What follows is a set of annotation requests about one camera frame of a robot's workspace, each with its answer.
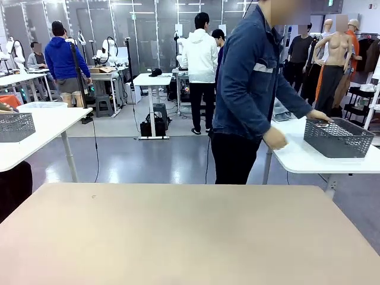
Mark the white computer case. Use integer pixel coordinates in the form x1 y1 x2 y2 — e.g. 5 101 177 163
124 82 142 105

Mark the grey perforated plastic basket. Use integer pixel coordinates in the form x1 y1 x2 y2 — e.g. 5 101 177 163
0 112 36 143
303 117 375 159

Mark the person's left hand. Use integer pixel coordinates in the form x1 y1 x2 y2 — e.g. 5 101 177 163
305 109 335 124

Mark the skin tone female mannequin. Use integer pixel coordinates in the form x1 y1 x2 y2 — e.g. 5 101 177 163
313 14 356 118

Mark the grey blue folded towel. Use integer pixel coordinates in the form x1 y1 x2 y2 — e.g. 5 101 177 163
271 97 294 123

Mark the black floor cable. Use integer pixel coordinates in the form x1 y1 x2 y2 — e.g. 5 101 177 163
91 117 100 183

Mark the person in purple top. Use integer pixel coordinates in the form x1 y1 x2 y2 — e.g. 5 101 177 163
211 28 227 87

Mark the clothes rack with dark garments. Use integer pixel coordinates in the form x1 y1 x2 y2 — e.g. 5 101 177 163
354 31 380 74

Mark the person in denim jacket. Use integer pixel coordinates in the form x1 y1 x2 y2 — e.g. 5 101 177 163
211 0 335 185

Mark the mannequin with beige hat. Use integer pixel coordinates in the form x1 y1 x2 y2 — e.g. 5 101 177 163
346 18 363 87

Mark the white plastic bin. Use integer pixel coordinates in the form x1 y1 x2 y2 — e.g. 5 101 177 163
17 101 69 114

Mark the person's left forearm denim sleeve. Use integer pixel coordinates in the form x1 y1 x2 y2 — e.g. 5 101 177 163
277 83 314 118

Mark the seated person in grey top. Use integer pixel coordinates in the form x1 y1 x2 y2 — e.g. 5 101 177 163
26 41 51 72

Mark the white mannequin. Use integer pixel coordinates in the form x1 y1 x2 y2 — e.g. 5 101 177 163
322 18 335 65

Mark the white background desk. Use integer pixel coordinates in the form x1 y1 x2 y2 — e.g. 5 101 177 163
0 72 53 103
132 72 173 140
88 69 125 116

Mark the person in blue hoodie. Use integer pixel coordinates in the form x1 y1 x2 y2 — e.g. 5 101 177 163
44 20 93 108

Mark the orange cloth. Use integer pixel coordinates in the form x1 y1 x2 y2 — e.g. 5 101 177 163
0 94 22 113

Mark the flat cardboard box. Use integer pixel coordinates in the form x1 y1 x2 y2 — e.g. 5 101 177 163
89 66 117 74

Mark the black floor bag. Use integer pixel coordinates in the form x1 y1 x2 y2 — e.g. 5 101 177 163
140 114 167 138

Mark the person in white hoodie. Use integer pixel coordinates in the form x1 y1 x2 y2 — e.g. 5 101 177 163
180 12 220 136

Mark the white metal frame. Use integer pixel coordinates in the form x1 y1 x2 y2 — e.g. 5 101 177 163
363 62 380 147

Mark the person's right hand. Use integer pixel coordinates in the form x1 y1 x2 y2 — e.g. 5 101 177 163
262 124 289 151

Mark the grey plastic stool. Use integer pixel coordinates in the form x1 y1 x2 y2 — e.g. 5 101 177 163
153 103 170 131
94 94 115 118

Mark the black bulky object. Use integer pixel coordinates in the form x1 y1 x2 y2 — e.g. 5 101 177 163
0 160 33 224

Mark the person in black clothes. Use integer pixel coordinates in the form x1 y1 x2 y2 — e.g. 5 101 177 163
284 23 315 96

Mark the black shelf cart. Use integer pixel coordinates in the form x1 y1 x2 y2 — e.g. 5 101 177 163
343 85 375 127

